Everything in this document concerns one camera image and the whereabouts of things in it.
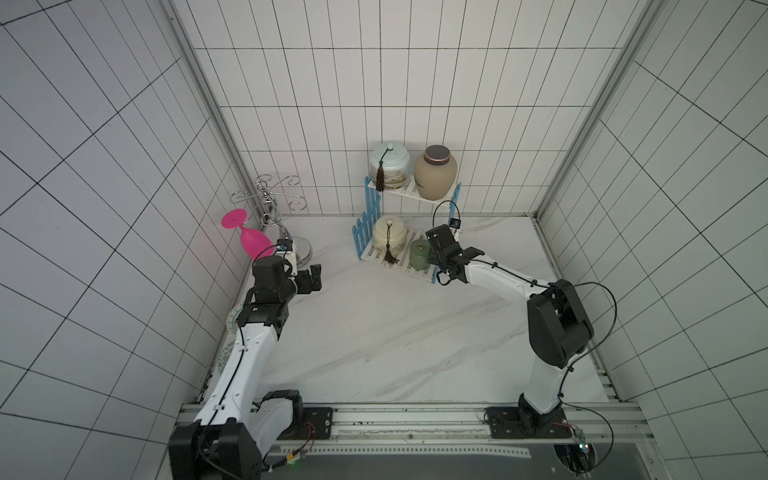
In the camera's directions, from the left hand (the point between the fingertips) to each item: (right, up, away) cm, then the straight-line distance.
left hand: (302, 272), depth 83 cm
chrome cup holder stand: (-12, +18, +5) cm, 22 cm away
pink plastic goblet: (-17, +8, +4) cm, 19 cm away
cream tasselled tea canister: (+25, +10, +15) cm, 31 cm away
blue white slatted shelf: (+16, +12, +21) cm, 29 cm away
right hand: (+38, +6, +12) cm, 40 cm away
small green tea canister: (+35, +4, +14) cm, 38 cm away
